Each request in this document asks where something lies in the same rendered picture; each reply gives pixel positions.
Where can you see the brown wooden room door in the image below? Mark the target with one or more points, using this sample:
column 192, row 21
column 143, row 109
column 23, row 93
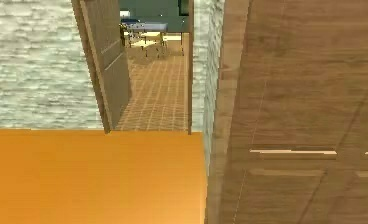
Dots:
column 108, row 60

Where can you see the blue table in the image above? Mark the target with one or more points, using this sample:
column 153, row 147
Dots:
column 148, row 26

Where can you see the dark framed window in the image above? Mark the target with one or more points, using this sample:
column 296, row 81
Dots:
column 183, row 7

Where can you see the brown wooden cupboard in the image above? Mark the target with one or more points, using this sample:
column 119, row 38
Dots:
column 292, row 100

